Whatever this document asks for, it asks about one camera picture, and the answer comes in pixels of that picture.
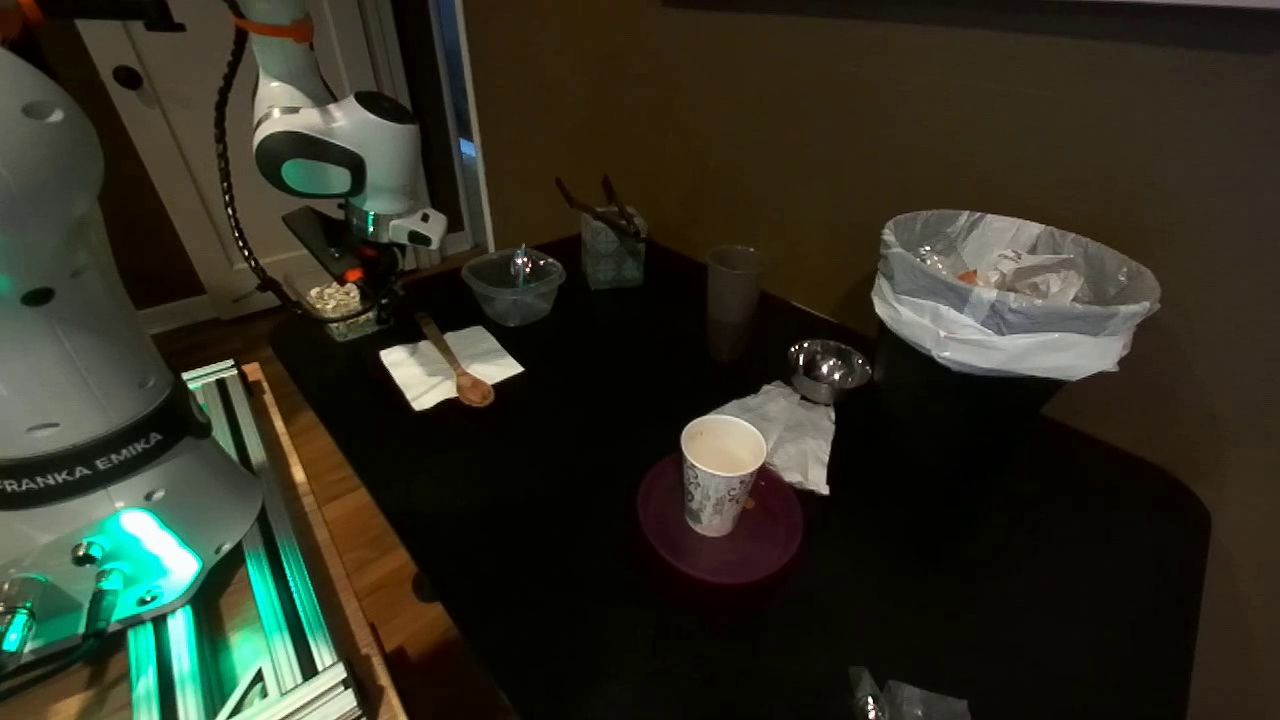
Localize white paper napkin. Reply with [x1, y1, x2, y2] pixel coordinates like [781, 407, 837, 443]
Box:
[379, 325, 525, 412]

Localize bin with white liner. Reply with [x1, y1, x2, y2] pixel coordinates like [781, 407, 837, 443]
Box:
[873, 208, 1162, 385]

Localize aluminium frame rails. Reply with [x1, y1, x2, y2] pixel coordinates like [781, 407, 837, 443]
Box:
[124, 361, 366, 720]

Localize wooden spoon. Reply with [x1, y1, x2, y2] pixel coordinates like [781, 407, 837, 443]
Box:
[416, 314, 495, 407]

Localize clear container with oats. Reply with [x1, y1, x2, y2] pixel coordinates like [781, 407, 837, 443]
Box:
[305, 285, 370, 325]

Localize crumpled white paper towel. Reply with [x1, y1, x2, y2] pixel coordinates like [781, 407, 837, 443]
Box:
[725, 380, 837, 495]

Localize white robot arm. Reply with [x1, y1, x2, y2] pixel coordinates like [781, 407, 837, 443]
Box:
[226, 0, 450, 296]

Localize small metal bowl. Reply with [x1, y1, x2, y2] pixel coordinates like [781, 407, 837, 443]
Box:
[787, 340, 873, 405]

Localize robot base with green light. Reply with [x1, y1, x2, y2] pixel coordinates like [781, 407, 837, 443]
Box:
[0, 52, 265, 669]

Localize clear round plastic bowl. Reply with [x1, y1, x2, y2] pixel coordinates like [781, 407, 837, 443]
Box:
[460, 248, 568, 327]

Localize patterned utensil holder cup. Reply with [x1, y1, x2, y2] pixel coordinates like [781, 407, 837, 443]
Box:
[579, 208, 647, 286]

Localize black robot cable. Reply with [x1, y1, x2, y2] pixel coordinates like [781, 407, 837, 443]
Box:
[212, 0, 291, 301]

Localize maroon round plate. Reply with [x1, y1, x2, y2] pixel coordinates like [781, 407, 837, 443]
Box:
[636, 457, 803, 588]

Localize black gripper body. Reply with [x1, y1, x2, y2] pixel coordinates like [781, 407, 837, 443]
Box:
[283, 208, 450, 301]

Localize patterned paper cup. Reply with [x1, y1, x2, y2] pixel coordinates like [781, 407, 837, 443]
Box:
[680, 412, 767, 540]

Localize dark plastic tumbler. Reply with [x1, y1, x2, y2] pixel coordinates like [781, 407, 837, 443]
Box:
[707, 245, 764, 364]

